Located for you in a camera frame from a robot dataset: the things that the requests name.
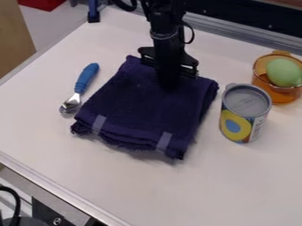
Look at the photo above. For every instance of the blue cloth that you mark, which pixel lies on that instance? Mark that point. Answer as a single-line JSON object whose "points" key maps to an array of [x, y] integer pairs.
{"points": [[145, 114]]}

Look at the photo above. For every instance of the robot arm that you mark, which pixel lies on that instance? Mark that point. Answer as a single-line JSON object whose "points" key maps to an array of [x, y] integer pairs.
{"points": [[163, 17]]}

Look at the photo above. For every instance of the green toy lemon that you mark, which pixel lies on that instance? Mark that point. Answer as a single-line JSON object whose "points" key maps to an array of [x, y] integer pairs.
{"points": [[284, 72]]}

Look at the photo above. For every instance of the blue clamp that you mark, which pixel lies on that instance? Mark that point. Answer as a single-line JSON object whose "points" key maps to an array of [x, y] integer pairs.
{"points": [[93, 11]]}

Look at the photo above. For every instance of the cardboard board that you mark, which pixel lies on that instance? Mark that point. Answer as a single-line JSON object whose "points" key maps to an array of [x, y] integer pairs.
{"points": [[13, 35]]}

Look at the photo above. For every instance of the red box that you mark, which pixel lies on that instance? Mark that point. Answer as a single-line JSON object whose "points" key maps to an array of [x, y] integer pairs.
{"points": [[41, 4]]}

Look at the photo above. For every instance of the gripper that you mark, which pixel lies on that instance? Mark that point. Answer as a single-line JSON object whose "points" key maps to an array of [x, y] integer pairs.
{"points": [[168, 63]]}

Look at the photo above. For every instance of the yellow and blue can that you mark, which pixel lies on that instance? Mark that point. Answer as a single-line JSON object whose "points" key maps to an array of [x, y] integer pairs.
{"points": [[243, 113]]}

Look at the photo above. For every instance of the orange cup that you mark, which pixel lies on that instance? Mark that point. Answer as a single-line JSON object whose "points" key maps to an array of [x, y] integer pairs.
{"points": [[275, 91]]}

